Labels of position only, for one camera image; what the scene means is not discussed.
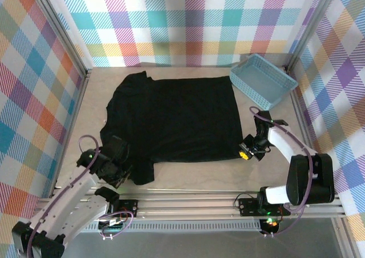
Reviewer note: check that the black t-shirt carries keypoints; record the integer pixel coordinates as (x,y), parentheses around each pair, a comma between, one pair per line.
(176,118)

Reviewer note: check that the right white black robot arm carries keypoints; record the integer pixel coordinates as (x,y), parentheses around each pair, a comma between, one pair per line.
(310,181)

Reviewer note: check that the light blue plastic basket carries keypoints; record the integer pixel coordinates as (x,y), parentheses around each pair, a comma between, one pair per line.
(259,81)

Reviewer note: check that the circuit board with white connector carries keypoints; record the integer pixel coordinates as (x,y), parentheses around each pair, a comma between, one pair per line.
(114,222)

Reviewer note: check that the circuit board with green light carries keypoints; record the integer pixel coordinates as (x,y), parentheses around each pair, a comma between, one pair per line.
(270,223)

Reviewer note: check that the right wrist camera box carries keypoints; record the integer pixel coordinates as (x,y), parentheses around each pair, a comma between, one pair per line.
(248,141)

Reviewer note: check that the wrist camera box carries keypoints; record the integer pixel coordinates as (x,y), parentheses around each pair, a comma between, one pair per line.
(121,178)
(248,141)

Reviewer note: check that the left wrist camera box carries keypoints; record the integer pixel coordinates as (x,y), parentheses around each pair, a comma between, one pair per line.
(121,178)

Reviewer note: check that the aluminium side rail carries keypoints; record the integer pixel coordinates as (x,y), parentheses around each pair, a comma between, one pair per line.
(300,112)
(72,126)

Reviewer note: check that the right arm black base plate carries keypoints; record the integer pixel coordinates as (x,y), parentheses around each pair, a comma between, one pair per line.
(248,206)

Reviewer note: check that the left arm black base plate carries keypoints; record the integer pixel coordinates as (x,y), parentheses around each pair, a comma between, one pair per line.
(128,208)

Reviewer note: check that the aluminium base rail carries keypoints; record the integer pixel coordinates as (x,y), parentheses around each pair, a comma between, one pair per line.
(185,203)

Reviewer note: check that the aluminium frame post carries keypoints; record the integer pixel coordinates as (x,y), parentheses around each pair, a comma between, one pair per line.
(313,21)
(57,26)

